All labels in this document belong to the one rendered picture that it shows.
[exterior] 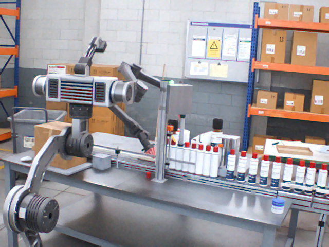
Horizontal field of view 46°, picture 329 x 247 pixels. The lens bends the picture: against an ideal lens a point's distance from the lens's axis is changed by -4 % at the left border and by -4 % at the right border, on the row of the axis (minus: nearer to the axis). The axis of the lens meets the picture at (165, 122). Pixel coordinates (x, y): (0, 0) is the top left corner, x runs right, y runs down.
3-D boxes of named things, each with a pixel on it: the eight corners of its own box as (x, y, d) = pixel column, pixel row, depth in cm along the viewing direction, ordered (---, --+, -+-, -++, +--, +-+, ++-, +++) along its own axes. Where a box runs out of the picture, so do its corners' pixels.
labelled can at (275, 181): (278, 187, 255) (282, 156, 251) (277, 189, 250) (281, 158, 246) (271, 186, 257) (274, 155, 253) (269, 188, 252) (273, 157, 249)
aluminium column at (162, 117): (163, 179, 274) (169, 80, 262) (160, 181, 270) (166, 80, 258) (158, 178, 276) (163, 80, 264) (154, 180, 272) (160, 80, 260)
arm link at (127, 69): (113, 69, 271) (121, 56, 268) (130, 76, 278) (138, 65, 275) (129, 99, 235) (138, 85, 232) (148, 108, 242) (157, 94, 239)
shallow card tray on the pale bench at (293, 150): (308, 150, 398) (309, 147, 397) (312, 156, 374) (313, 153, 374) (275, 147, 403) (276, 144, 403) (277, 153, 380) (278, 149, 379)
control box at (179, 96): (190, 114, 268) (193, 85, 264) (168, 115, 259) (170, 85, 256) (183, 111, 276) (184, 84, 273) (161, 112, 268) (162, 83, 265)
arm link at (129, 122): (89, 95, 285) (98, 85, 282) (91, 93, 291) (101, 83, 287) (132, 137, 292) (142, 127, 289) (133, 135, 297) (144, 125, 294)
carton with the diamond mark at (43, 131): (87, 162, 296) (87, 126, 291) (66, 170, 275) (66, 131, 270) (56, 155, 309) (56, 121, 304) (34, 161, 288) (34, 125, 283)
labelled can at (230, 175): (234, 179, 267) (237, 149, 264) (232, 181, 263) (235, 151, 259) (226, 177, 270) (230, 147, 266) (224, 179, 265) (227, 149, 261)
